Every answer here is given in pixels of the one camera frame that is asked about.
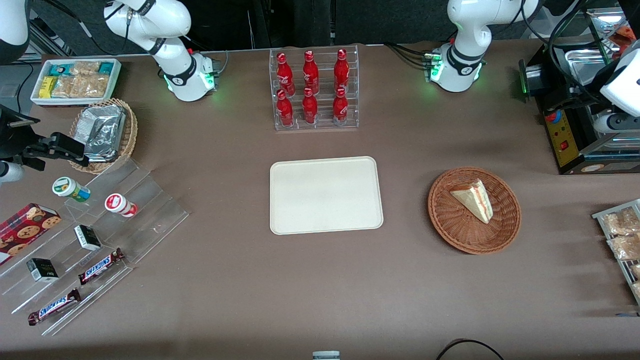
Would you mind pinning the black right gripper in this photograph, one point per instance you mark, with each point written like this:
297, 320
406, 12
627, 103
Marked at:
11, 137

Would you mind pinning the triangle sandwich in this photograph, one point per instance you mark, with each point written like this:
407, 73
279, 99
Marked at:
475, 200

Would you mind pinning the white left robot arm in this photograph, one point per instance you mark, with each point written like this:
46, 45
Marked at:
465, 30

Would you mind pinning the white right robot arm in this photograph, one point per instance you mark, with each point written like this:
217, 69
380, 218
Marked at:
170, 30

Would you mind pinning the small tan wicker basket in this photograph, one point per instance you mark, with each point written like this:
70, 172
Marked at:
130, 135

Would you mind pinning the cream plastic tray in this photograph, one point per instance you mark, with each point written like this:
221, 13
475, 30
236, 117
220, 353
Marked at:
325, 195

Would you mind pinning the large brown wicker basket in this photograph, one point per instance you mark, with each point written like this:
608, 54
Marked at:
460, 225

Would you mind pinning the tray of bagged snacks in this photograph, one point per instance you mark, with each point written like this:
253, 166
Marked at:
600, 216

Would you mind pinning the silver foil pack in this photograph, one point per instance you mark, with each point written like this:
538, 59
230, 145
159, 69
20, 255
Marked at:
102, 125
102, 155

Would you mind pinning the green lid cup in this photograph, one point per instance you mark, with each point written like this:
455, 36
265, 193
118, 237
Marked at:
67, 187

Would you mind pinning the clear granola bag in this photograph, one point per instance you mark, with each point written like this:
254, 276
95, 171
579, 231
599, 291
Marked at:
63, 87
91, 86
83, 68

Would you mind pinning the red lid cup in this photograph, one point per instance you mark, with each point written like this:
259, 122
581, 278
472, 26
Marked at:
117, 203

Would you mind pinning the white snack bin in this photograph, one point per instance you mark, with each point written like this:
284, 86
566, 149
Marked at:
36, 95

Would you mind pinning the yellow snack pack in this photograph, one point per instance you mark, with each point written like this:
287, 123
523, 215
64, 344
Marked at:
47, 87

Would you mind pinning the teal snack pack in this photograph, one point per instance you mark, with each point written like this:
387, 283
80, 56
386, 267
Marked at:
58, 70
105, 68

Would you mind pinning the small black box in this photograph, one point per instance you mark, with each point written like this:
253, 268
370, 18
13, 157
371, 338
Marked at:
88, 238
42, 270

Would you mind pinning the red cookie box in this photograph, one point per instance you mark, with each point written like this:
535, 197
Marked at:
25, 232

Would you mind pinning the clear acrylic stepped stand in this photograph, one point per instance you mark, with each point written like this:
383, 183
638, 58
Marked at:
150, 215

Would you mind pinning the Snickers bar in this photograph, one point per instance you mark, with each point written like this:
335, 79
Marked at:
100, 266
52, 307

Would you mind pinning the red cola bottle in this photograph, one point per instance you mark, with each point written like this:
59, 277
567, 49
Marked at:
310, 72
341, 71
340, 109
285, 75
310, 109
285, 111

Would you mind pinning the clear acrylic bottle rack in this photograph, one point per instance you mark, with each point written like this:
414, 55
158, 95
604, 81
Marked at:
350, 120

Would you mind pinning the black food warmer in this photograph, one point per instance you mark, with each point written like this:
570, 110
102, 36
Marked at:
565, 145

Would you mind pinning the steel warmer pan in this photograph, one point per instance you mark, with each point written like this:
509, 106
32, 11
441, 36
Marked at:
582, 65

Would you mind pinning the clear snack bag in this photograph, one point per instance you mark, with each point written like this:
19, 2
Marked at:
620, 222
625, 247
637, 290
636, 271

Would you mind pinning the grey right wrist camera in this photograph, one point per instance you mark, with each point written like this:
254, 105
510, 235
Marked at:
9, 172

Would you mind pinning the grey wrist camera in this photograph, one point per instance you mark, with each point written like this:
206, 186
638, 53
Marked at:
610, 123
9, 172

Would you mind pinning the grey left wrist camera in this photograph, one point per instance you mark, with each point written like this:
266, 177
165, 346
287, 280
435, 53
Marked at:
610, 123

